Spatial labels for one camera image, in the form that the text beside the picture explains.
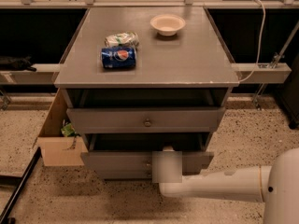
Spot grey bottom drawer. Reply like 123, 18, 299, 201
96, 170, 151, 179

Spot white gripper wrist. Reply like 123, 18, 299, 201
152, 146, 182, 183

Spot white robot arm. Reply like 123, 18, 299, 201
152, 147, 299, 224

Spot green packet in box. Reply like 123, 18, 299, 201
61, 123, 78, 137

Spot grey drawer cabinet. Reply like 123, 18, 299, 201
55, 7, 238, 179

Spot white paper bowl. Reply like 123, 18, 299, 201
150, 14, 186, 36

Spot brown cardboard box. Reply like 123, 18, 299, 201
36, 91, 87, 166

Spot crushed green white can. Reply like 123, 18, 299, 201
105, 32, 139, 48

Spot grey drawer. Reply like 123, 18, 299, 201
96, 170, 151, 179
66, 107, 225, 134
81, 133, 214, 175

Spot black object on rail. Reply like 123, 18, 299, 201
0, 56, 36, 72

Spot white cable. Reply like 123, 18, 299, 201
238, 0, 266, 83

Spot black metal floor bar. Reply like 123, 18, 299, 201
0, 148, 41, 224

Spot grey top drawer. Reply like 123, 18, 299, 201
66, 107, 225, 134

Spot blue pepsi can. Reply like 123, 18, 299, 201
100, 47, 136, 69

